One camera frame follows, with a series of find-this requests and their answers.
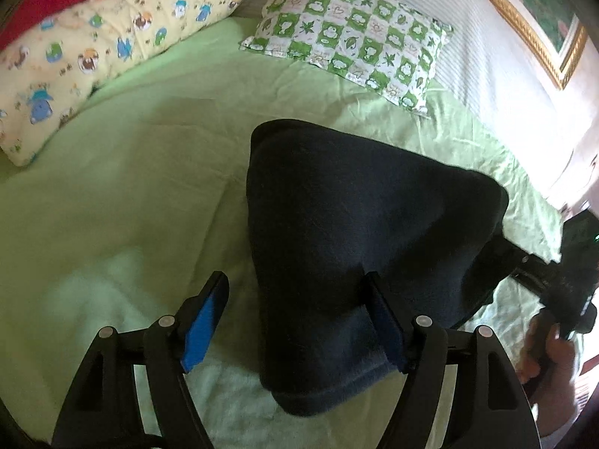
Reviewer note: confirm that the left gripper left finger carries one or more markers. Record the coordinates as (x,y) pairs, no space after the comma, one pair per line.
(101,408)

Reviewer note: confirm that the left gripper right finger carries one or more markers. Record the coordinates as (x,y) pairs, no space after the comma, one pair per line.
(465,380)

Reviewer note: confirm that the black pants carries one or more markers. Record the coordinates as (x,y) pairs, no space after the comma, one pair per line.
(326,210)

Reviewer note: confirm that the green bed sheet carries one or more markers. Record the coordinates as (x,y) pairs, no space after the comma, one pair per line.
(141,196)

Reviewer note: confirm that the white striped duvet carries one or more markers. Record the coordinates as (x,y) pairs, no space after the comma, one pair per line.
(486,67)

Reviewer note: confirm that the framed landscape painting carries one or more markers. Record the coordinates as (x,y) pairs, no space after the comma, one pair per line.
(552,32)

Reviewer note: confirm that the green white patterned pillow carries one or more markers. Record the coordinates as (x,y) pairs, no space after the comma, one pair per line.
(382,45)

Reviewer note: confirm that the yellow cartoon print pillow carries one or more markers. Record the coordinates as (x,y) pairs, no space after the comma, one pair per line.
(49,71)

